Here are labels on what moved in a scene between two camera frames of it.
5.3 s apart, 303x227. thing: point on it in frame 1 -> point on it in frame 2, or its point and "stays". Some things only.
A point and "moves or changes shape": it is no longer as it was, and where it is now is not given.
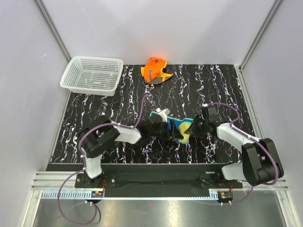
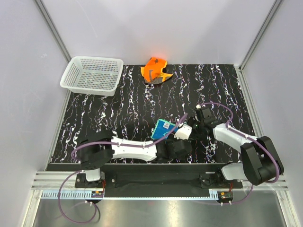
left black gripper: [167, 134] -> [171, 138]
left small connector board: [95, 194] stays
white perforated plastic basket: [92, 75] stays
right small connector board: [225, 195] stays
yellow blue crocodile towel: [182, 125] moves or changes shape
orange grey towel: [153, 72] stays
